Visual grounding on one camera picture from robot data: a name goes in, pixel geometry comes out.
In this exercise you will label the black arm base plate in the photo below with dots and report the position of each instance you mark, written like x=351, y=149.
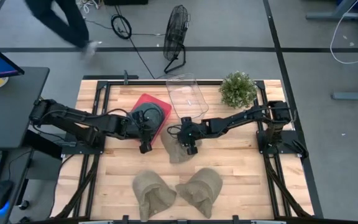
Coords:
x=291, y=137
x=73, y=149

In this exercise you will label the dark green hat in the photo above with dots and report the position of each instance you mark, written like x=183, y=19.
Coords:
x=154, y=115

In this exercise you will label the grey desk foot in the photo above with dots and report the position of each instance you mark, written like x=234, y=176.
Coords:
x=353, y=96

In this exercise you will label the black computer mouse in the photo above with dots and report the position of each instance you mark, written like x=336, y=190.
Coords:
x=1, y=195

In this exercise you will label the small green potted plant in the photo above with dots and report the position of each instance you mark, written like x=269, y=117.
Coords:
x=238, y=90

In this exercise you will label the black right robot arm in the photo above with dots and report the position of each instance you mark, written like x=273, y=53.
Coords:
x=238, y=119

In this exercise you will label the black desk top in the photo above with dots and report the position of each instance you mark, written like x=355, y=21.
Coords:
x=8, y=109

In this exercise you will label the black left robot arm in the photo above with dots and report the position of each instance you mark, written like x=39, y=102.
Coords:
x=73, y=116

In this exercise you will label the black desk support bar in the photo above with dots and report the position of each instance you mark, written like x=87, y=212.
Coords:
x=42, y=144

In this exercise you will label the black floor fan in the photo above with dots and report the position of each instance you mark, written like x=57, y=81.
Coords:
x=175, y=31

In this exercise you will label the grey desk leg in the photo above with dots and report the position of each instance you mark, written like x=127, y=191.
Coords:
x=334, y=15

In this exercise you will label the black box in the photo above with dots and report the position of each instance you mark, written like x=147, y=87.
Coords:
x=126, y=2

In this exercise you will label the black aluminium table frame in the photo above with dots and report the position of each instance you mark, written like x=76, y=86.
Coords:
x=213, y=82

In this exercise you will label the red plastic bin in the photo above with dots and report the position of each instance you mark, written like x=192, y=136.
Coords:
x=163, y=107

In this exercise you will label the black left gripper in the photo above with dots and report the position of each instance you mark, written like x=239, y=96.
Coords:
x=140, y=130

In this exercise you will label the tan hat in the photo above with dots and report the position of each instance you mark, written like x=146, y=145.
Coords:
x=176, y=152
x=202, y=189
x=151, y=193

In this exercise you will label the person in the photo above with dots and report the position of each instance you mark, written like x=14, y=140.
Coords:
x=70, y=25

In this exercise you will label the clear plastic bin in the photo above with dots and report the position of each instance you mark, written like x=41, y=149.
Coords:
x=186, y=93

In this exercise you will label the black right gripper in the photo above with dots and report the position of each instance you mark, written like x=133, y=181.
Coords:
x=191, y=133

